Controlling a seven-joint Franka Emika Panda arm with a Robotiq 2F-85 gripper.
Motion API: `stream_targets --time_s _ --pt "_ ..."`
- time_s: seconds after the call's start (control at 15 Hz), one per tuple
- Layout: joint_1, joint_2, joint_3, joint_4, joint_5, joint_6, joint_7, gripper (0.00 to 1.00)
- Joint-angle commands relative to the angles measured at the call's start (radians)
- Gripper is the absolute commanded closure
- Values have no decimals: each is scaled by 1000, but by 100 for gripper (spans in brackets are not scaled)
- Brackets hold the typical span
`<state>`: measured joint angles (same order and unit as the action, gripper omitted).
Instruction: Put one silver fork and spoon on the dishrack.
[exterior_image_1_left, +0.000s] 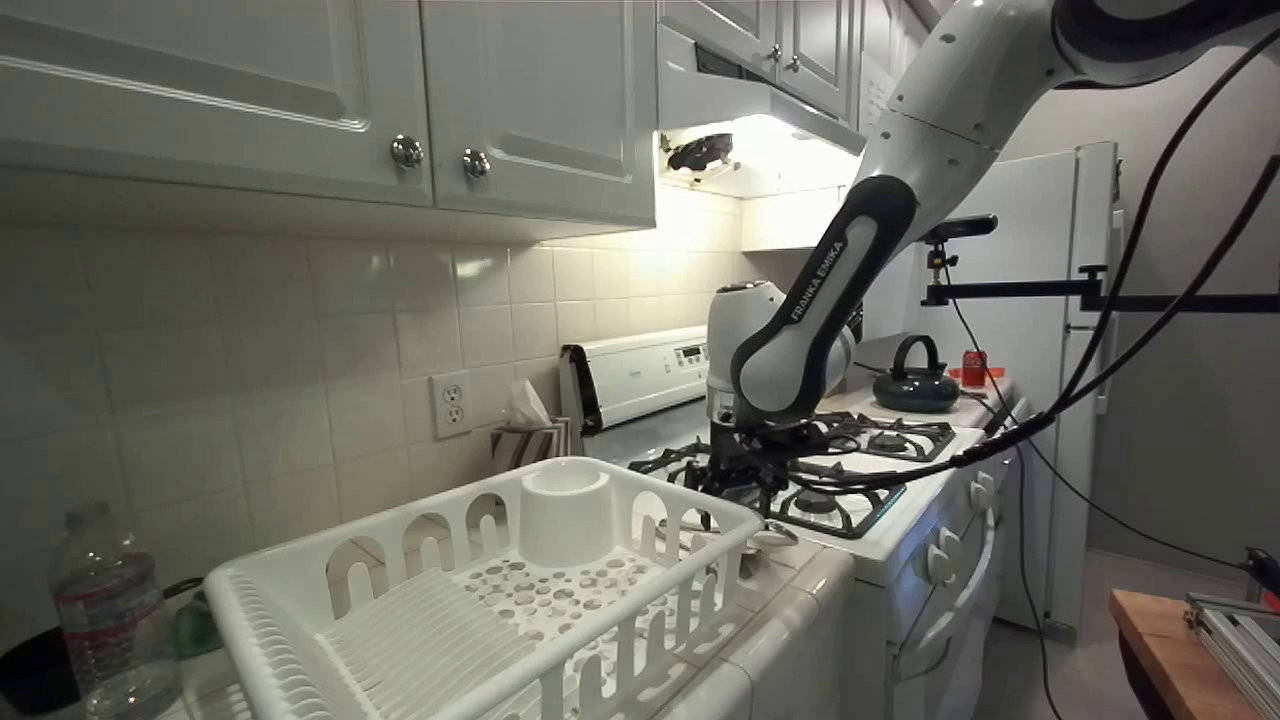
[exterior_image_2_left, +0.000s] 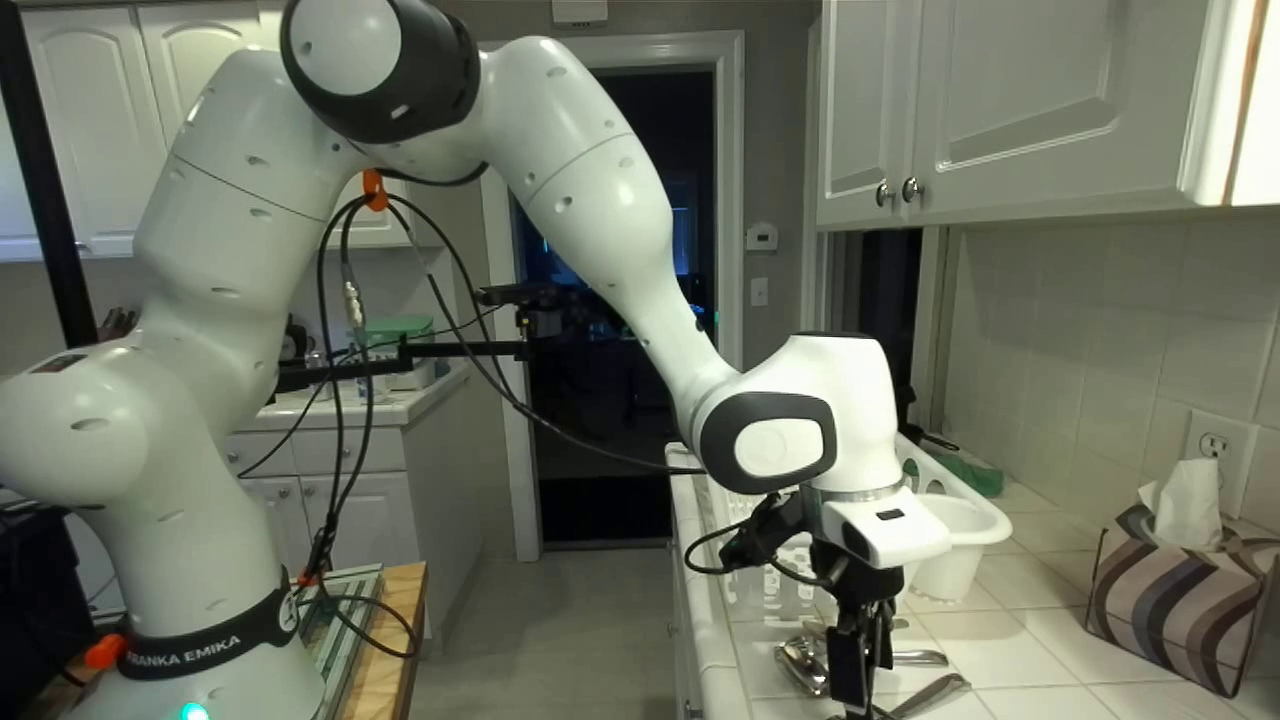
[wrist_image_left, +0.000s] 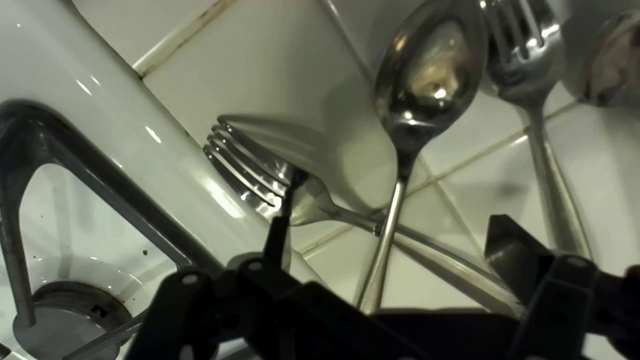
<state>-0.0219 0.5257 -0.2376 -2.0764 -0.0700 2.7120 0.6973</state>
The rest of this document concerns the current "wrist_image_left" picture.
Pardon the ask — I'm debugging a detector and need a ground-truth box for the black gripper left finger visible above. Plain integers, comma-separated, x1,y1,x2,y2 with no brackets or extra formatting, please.
126,166,313,360

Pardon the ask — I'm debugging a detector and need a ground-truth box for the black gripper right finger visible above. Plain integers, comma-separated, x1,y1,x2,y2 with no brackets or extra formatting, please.
484,213,599,360

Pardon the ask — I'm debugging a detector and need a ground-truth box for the silver fork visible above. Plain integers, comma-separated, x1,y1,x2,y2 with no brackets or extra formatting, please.
200,113,529,319
481,0,595,260

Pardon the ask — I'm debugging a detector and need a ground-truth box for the black stove grate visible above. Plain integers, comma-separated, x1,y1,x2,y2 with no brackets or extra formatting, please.
0,97,227,331

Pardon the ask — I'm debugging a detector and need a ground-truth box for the black stove burner cap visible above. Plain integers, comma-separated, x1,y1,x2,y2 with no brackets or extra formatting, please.
11,277,138,360

